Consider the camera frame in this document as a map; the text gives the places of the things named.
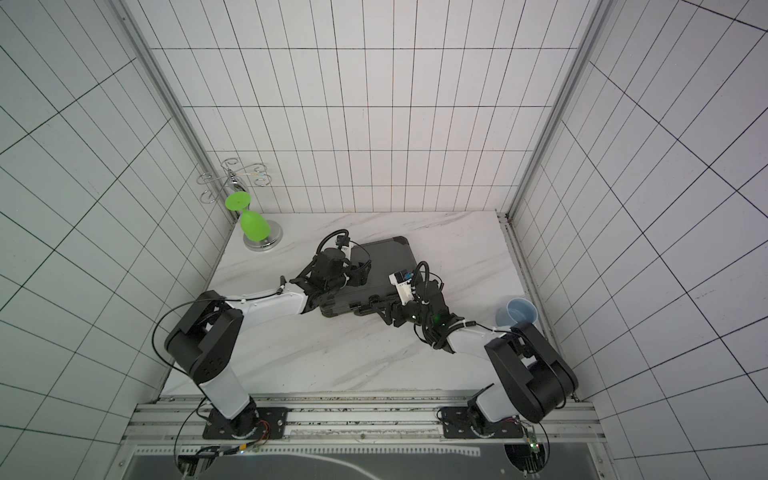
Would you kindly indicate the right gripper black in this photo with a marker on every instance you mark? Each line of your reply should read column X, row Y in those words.
column 399, row 306

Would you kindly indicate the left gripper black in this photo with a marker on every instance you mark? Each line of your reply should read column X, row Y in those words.
column 359, row 274

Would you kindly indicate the black poker set case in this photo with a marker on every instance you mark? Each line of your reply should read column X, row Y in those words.
column 388, row 256

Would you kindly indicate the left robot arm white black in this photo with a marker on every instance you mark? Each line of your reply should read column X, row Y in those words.
column 202, row 342

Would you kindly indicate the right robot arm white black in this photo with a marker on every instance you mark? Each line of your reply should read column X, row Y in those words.
column 531, row 378

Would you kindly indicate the green plastic wine glass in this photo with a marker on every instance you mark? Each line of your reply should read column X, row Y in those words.
column 254, row 226

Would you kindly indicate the light blue ceramic mug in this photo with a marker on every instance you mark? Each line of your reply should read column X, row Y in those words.
column 516, row 311

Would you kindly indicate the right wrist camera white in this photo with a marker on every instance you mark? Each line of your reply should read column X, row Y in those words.
column 403, row 283

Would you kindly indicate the chrome wire glass rack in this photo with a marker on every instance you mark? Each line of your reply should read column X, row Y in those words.
column 233, row 177

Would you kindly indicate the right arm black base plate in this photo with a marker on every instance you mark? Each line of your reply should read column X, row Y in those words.
column 468, row 423

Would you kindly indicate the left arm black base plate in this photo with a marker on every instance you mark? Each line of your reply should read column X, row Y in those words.
column 250, row 425

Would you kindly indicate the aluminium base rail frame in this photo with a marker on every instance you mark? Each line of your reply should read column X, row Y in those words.
column 427, row 417

